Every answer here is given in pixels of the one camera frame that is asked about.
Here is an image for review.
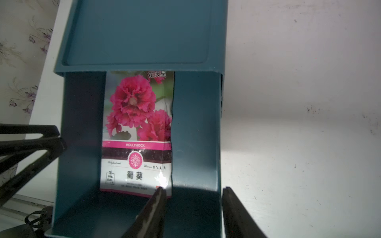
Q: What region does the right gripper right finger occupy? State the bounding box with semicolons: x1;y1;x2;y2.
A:
222;187;266;238

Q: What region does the teal drawer cabinet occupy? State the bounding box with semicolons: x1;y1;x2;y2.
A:
55;1;228;75

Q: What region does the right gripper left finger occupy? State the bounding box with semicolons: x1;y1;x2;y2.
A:
122;187;167;238

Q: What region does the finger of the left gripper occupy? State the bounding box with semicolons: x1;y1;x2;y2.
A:
1;124;60;140
1;137;67;206

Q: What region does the pink hollyhock seed bag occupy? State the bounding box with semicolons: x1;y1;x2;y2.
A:
100;70;175;198

